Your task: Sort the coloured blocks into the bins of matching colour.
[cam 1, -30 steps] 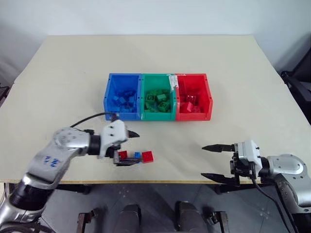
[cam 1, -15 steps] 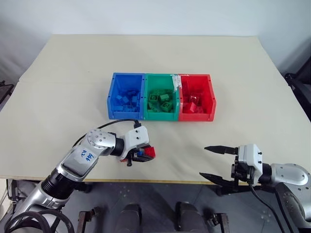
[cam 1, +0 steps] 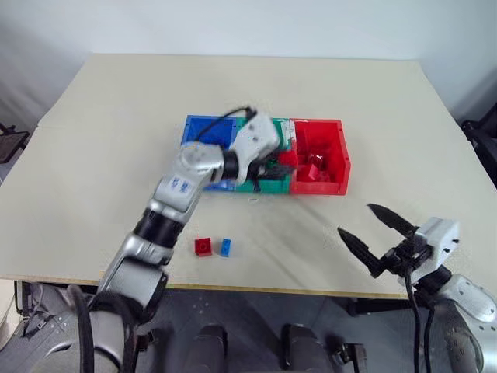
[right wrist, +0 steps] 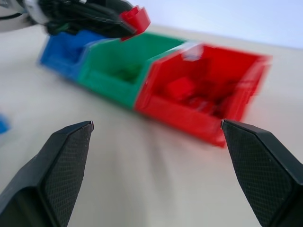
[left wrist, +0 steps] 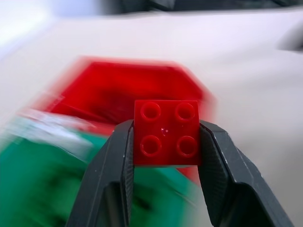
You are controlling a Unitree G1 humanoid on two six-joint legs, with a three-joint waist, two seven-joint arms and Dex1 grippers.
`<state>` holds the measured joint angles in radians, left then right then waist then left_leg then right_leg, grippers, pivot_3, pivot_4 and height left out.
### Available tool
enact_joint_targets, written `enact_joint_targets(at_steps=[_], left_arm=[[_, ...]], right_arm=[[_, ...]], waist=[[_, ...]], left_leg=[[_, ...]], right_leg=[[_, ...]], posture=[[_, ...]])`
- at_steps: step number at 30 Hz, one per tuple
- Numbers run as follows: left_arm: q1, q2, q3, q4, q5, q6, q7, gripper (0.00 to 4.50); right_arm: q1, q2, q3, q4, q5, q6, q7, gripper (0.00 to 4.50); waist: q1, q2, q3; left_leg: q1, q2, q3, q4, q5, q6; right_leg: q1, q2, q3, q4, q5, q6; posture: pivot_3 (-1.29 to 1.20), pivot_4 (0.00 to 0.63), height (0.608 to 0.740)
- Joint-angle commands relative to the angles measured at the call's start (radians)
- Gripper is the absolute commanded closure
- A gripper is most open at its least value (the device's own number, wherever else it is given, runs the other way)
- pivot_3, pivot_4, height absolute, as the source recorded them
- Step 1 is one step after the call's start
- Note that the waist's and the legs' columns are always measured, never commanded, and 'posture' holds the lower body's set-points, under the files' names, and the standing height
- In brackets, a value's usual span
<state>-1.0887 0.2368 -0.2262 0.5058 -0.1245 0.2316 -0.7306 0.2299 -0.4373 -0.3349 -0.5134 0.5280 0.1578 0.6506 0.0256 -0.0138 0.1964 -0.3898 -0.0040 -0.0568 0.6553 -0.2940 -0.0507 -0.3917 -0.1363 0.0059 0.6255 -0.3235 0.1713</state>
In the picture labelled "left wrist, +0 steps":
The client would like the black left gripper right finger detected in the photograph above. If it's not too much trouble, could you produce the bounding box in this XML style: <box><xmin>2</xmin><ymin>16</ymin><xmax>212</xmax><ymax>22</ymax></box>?
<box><xmin>197</xmin><ymin>120</ymin><xmax>295</xmax><ymax>227</ymax></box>

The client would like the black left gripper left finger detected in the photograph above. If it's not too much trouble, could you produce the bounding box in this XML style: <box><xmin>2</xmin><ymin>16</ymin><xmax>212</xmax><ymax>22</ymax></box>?
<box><xmin>64</xmin><ymin>119</ymin><xmax>135</xmax><ymax>227</ymax></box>

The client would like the red four-stud building block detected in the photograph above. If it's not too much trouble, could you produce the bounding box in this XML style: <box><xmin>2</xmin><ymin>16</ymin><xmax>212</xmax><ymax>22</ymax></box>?
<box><xmin>134</xmin><ymin>99</ymin><xmax>202</xmax><ymax>167</ymax></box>

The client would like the green plastic bin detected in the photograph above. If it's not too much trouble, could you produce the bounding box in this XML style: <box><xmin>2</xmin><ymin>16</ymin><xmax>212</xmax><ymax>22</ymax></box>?
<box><xmin>0</xmin><ymin>114</ymin><xmax>202</xmax><ymax>227</ymax></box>

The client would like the red plastic bin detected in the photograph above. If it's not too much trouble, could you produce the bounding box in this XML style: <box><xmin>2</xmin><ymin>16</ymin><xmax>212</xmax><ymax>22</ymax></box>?
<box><xmin>30</xmin><ymin>56</ymin><xmax>217</xmax><ymax>184</ymax></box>

